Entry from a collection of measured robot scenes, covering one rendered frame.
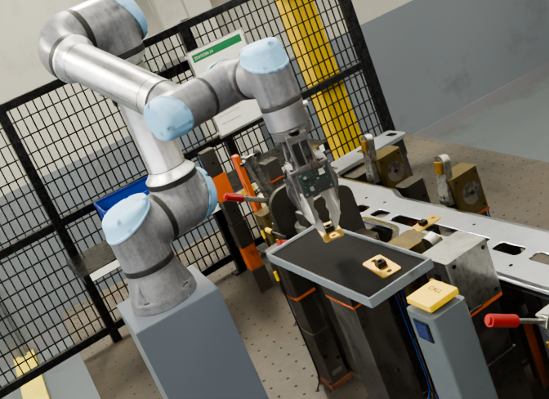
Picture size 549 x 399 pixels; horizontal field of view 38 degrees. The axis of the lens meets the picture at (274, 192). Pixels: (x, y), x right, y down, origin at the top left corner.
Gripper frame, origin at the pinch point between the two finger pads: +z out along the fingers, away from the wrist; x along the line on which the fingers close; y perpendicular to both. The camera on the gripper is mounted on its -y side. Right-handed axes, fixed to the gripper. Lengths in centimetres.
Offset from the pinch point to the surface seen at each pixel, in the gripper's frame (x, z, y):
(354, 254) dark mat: 2.5, 7.5, 1.0
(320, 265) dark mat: -4.0, 7.5, -0.4
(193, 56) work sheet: -11, -20, -128
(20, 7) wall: -86, -53, -314
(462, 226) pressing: 29.8, 23.6, -24.3
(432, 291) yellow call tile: 9.6, 7.5, 24.6
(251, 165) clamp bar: -8, 5, -69
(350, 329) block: -3.4, 21.5, 1.2
